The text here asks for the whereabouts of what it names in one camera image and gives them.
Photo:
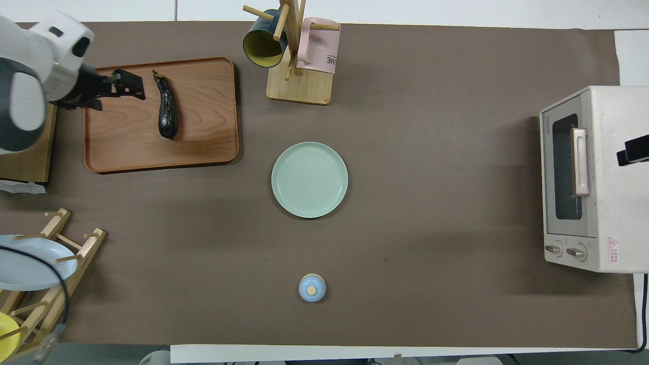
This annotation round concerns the yellow plate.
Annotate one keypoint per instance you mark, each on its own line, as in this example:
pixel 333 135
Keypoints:
pixel 7 323

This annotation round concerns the pale green plate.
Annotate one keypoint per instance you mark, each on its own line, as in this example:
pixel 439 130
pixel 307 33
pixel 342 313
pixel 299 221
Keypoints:
pixel 309 180

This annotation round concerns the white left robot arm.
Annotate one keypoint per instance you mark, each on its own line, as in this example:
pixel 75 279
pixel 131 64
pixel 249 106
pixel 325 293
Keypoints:
pixel 30 61

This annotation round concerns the light blue plate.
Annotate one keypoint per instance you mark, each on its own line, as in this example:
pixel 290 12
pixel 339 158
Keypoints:
pixel 25 271

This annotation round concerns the pink mug with print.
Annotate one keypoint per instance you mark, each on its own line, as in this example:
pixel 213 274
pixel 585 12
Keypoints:
pixel 317 50

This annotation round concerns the silver oven knob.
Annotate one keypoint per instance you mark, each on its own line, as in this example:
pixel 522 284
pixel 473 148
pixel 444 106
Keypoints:
pixel 552 249
pixel 576 252

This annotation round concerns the brown table mat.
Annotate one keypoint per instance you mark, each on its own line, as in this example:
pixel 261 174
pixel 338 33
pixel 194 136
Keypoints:
pixel 405 203

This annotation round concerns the wooden two-tier shelf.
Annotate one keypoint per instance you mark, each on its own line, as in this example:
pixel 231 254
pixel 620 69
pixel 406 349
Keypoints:
pixel 30 165

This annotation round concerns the brown wooden tray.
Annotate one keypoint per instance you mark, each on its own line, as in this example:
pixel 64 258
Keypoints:
pixel 203 126

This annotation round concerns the white foam padding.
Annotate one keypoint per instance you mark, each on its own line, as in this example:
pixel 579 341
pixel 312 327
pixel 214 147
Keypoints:
pixel 25 187

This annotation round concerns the wooden dish rack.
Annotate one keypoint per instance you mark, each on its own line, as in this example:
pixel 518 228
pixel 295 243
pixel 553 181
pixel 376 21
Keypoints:
pixel 94 242

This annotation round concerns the red warning sticker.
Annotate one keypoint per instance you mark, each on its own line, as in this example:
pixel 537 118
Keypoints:
pixel 612 249

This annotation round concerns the dark blue mug yellow inside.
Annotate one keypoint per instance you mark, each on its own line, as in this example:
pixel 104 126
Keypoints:
pixel 261 48

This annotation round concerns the wooden mug tree stand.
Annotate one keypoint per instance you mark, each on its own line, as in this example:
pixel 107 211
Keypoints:
pixel 299 88

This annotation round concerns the white toaster oven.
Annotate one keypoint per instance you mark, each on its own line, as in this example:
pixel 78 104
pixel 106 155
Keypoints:
pixel 618 213

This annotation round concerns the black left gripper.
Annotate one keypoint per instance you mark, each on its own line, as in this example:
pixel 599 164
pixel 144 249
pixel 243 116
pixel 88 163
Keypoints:
pixel 88 88

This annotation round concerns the dark purple eggplant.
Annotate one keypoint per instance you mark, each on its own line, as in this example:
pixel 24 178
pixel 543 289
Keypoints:
pixel 167 111

